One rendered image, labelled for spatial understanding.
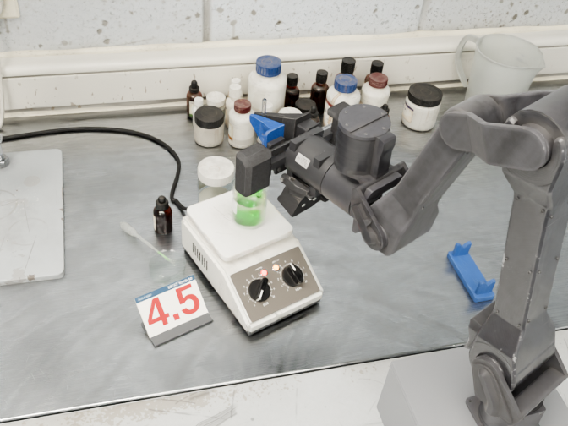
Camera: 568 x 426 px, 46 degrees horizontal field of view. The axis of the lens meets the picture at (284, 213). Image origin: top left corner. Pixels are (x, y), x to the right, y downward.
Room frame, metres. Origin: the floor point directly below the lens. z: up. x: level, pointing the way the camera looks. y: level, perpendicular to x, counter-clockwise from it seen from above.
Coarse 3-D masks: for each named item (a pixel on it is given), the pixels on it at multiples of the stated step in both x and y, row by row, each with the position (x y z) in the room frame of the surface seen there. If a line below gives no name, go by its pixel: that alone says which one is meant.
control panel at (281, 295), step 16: (288, 256) 0.67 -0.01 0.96; (240, 272) 0.63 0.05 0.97; (256, 272) 0.63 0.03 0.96; (272, 272) 0.64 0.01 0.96; (304, 272) 0.66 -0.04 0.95; (240, 288) 0.61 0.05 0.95; (272, 288) 0.62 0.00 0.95; (288, 288) 0.63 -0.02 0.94; (304, 288) 0.64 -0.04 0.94; (256, 304) 0.59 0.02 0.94; (272, 304) 0.60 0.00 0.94; (288, 304) 0.61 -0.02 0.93; (256, 320) 0.57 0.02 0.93
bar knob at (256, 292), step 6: (252, 282) 0.62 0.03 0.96; (258, 282) 0.62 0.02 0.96; (264, 282) 0.61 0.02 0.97; (252, 288) 0.61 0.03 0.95; (258, 288) 0.61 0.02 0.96; (264, 288) 0.61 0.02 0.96; (252, 294) 0.60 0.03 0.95; (258, 294) 0.60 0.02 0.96; (264, 294) 0.60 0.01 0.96; (258, 300) 0.59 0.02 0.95; (264, 300) 0.60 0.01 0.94
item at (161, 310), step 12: (180, 288) 0.61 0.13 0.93; (192, 288) 0.62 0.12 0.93; (156, 300) 0.59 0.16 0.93; (168, 300) 0.59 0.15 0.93; (180, 300) 0.60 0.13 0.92; (192, 300) 0.60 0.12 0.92; (144, 312) 0.57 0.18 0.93; (156, 312) 0.58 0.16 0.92; (168, 312) 0.58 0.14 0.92; (180, 312) 0.59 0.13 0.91; (192, 312) 0.59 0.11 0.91; (156, 324) 0.56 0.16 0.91; (168, 324) 0.57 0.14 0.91
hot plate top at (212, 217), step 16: (192, 208) 0.72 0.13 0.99; (208, 208) 0.73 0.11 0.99; (224, 208) 0.73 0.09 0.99; (272, 208) 0.74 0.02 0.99; (208, 224) 0.69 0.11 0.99; (224, 224) 0.70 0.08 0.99; (272, 224) 0.71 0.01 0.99; (288, 224) 0.71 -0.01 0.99; (208, 240) 0.66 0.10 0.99; (224, 240) 0.66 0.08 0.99; (240, 240) 0.67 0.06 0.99; (256, 240) 0.67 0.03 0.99; (272, 240) 0.68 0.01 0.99; (224, 256) 0.63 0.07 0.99; (240, 256) 0.64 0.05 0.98
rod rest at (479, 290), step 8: (456, 248) 0.76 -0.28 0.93; (464, 248) 0.76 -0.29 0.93; (448, 256) 0.76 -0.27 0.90; (456, 256) 0.76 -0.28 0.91; (464, 256) 0.76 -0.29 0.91; (456, 264) 0.74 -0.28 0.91; (464, 264) 0.75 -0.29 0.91; (472, 264) 0.75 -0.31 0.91; (456, 272) 0.73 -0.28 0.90; (464, 272) 0.73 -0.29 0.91; (472, 272) 0.73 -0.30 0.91; (480, 272) 0.73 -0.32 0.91; (464, 280) 0.71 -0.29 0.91; (472, 280) 0.71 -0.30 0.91; (480, 280) 0.72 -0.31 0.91; (472, 288) 0.70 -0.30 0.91; (480, 288) 0.69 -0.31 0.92; (488, 288) 0.69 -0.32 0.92; (472, 296) 0.68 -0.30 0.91; (480, 296) 0.68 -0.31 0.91; (488, 296) 0.68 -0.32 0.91
